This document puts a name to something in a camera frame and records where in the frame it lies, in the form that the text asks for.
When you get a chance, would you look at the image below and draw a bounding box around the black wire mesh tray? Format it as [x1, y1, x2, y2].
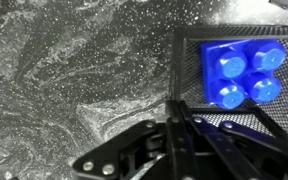
[168, 24, 288, 148]

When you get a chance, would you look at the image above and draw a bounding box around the blue four-stud toy block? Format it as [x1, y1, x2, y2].
[200, 38, 288, 111]

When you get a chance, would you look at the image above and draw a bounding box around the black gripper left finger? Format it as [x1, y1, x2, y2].
[71, 119, 168, 180]

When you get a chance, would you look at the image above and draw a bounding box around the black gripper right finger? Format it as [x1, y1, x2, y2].
[164, 99, 288, 180]

